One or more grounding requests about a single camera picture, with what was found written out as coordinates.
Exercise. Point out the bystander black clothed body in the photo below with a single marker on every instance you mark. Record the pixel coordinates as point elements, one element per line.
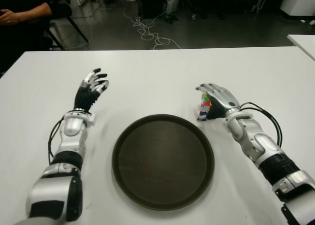
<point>60,10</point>

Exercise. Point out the black cabinet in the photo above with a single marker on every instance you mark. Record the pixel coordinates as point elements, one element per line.
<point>152,3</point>

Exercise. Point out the chrome frame stool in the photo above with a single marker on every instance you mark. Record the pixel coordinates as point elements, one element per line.
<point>259,3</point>

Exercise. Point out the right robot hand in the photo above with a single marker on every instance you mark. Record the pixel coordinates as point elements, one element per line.
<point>225,98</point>

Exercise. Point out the brown round plate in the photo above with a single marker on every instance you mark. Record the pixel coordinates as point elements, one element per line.
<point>162,161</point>

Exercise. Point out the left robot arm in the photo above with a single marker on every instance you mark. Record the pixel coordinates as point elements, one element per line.
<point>71,127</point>

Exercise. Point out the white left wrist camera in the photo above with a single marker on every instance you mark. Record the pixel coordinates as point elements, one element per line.
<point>91,119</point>

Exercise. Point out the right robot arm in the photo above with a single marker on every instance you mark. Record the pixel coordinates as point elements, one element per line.
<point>261,141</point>

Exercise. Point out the black office chair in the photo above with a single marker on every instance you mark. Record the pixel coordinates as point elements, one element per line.
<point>78,29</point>

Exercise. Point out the bystander bare forearm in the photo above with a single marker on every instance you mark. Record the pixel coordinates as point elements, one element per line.
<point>34,13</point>

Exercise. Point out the small white floor scrap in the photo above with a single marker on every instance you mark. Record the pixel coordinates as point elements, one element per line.
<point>303,21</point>

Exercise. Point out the white side table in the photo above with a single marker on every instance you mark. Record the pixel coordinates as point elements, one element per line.
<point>304,41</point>

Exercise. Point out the white slanted cabinet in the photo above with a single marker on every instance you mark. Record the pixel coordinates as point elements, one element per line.
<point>300,1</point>

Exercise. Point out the bystander bare hand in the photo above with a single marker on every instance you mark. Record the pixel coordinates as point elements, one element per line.
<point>9,17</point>

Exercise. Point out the multicoloured Rubik's cube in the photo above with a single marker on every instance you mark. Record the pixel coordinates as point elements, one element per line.
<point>205,104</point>

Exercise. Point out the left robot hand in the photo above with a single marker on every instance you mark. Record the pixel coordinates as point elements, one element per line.
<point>83,98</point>

